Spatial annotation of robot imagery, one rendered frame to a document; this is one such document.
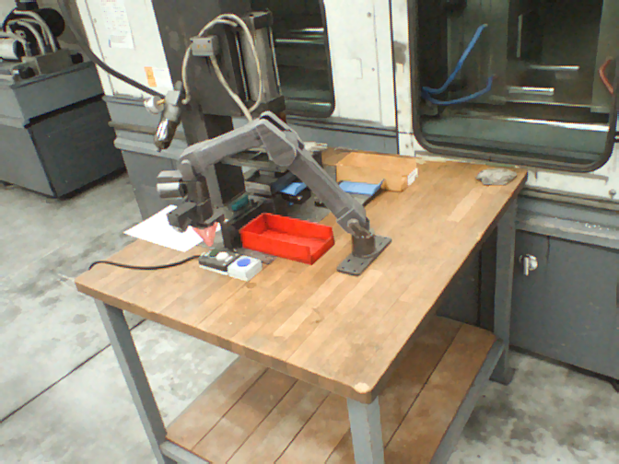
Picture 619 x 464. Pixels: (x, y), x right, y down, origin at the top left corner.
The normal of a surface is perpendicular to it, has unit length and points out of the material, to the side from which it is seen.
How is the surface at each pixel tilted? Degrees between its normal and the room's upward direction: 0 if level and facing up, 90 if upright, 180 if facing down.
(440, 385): 0
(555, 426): 0
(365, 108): 90
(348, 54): 90
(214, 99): 90
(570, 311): 90
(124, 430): 0
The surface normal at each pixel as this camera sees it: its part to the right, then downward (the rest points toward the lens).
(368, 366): -0.13, -0.87
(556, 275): -0.60, 0.46
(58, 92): 0.79, 0.21
